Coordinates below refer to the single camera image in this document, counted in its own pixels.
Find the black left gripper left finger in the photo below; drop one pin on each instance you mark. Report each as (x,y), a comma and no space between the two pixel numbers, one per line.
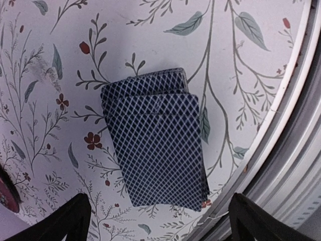
(69,222)

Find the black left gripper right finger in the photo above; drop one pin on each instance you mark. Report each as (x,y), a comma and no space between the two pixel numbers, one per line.
(248,221)

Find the blue grey cloth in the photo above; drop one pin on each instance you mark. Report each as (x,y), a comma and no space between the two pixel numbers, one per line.
(155,129)

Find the red floral plate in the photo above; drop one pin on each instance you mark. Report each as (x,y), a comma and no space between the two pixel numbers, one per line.
(10,197)

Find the front aluminium rail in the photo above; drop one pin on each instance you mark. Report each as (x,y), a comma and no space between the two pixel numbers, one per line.
(269,171)

